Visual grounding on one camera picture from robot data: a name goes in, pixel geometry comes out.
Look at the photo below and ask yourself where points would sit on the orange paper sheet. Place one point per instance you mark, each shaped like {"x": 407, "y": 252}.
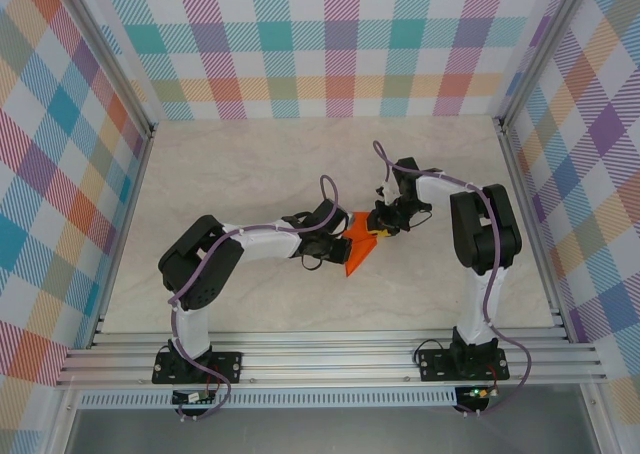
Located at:
{"x": 360, "y": 254}

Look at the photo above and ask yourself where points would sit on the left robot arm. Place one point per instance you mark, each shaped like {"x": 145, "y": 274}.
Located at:
{"x": 265, "y": 241}

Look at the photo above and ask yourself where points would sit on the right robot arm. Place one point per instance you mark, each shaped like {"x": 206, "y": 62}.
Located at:
{"x": 475, "y": 299}

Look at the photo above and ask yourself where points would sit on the circuit board with green light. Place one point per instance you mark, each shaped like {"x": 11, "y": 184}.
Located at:
{"x": 477, "y": 393}

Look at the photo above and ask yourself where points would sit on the black circuit board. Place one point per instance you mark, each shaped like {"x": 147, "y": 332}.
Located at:
{"x": 190, "y": 398}

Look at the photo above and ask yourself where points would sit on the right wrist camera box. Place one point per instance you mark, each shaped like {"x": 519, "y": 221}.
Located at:
{"x": 386, "y": 192}

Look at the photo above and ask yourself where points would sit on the aluminium rail frame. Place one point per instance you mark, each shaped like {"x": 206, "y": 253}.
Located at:
{"x": 325, "y": 359}

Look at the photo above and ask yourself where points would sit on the aluminium side rail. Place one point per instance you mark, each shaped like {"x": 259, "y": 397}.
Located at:
{"x": 122, "y": 224}
{"x": 532, "y": 224}

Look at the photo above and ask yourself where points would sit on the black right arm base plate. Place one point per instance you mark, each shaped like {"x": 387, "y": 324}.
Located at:
{"x": 432, "y": 366}

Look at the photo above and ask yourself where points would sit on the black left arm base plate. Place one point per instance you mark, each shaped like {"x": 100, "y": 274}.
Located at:
{"x": 227, "y": 366}

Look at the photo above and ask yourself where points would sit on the aluminium corner post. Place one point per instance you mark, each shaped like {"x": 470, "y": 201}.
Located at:
{"x": 105, "y": 49}
{"x": 542, "y": 49}

